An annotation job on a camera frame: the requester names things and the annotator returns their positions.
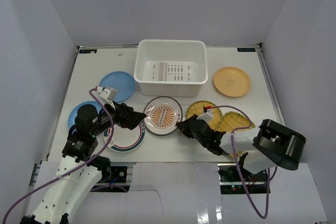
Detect white green-rimmed plate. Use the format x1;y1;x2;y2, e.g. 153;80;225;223
108;122;145;153

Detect orange sunburst pattern plate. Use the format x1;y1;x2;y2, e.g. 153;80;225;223
143;96;183;136

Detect light blue plate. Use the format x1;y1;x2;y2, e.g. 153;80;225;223
99;71;136;103
68;101;102;129

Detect yellow plastic plate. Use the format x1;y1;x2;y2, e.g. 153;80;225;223
213;67;251;98

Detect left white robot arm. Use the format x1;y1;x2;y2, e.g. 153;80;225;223
21;103;146;223

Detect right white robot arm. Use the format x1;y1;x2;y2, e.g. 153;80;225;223
176;115;306;182

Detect white plastic bin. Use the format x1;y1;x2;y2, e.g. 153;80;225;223
134;39;208;97

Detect round bamboo tray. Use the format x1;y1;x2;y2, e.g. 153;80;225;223
185;100;223;130

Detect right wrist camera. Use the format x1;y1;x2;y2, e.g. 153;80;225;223
197;106;214;123

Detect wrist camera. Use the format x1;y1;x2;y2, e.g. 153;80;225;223
96;86;118;102
197;106;214;123

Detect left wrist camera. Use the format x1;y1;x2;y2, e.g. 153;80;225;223
96;86;118;102

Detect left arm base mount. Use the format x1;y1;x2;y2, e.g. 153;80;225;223
91;166;130;193

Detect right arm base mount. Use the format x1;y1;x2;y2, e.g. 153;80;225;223
218;164;268;195

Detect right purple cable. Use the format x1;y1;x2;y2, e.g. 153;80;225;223
209;104;279;219

